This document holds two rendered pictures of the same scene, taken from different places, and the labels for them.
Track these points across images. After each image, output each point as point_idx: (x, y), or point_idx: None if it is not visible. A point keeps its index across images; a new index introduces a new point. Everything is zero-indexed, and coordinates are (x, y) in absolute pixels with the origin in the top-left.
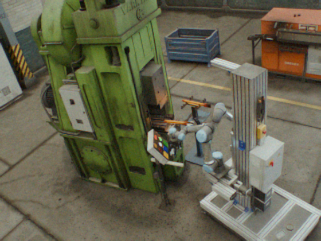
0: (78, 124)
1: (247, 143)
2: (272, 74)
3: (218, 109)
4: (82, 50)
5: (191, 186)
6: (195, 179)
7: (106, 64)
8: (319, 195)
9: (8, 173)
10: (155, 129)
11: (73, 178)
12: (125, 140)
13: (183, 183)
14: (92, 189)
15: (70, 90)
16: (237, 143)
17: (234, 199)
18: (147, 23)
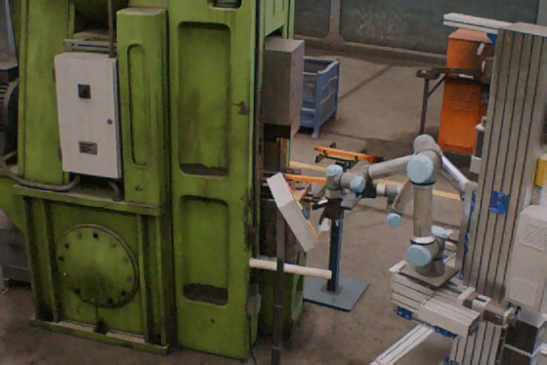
0: (83, 155)
1: (516, 194)
2: (461, 158)
3: (426, 142)
4: None
5: (326, 348)
6: (331, 336)
7: (201, 2)
8: None
9: None
10: (264, 192)
11: (13, 323)
12: (193, 210)
13: (306, 341)
14: (69, 347)
15: (89, 60)
16: (486, 201)
17: (450, 361)
18: None
